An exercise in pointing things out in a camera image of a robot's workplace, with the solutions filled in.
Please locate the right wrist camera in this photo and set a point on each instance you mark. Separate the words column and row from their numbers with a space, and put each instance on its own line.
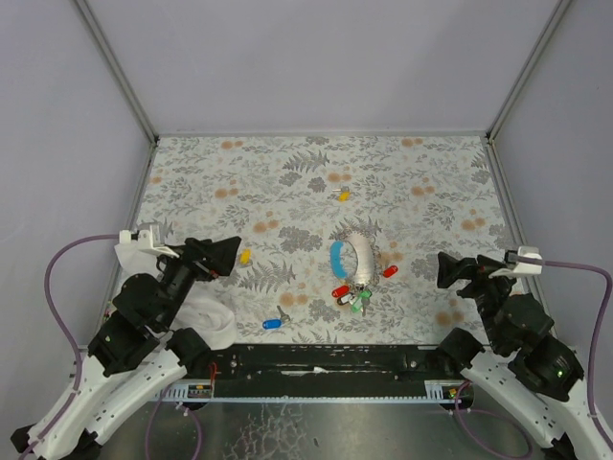
column 525, row 261

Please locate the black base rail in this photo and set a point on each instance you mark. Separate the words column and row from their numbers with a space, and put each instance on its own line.
column 318, row 372

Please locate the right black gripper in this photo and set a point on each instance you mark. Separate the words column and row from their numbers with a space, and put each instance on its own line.
column 472, row 277

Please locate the blue tag key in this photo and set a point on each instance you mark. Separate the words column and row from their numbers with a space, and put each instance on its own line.
column 276, row 322

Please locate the yellow tag key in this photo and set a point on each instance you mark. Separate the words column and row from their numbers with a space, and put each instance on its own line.
column 245, row 257
column 342, row 194

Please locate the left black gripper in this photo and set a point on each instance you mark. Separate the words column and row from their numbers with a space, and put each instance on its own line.
column 195, row 259

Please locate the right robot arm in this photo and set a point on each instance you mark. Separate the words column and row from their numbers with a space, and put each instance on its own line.
column 537, row 378

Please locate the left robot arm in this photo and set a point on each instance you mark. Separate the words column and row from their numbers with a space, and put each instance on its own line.
column 141, row 348

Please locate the red tag key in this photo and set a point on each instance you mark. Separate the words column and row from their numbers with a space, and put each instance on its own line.
column 390, row 271

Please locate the white cloth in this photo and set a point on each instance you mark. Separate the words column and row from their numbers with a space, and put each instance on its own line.
column 201, row 311

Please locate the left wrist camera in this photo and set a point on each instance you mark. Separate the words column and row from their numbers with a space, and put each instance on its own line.
column 148, row 240

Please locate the yellow tag key far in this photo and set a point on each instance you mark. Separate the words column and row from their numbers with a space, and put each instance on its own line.
column 342, row 194

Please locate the floral table mat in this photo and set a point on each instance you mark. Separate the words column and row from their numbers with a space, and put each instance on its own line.
column 320, row 259

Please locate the yellow tag key near left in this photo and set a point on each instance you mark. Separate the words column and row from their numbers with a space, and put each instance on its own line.
column 245, row 257

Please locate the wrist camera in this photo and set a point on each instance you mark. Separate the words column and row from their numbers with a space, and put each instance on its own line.
column 525, row 261
column 148, row 240

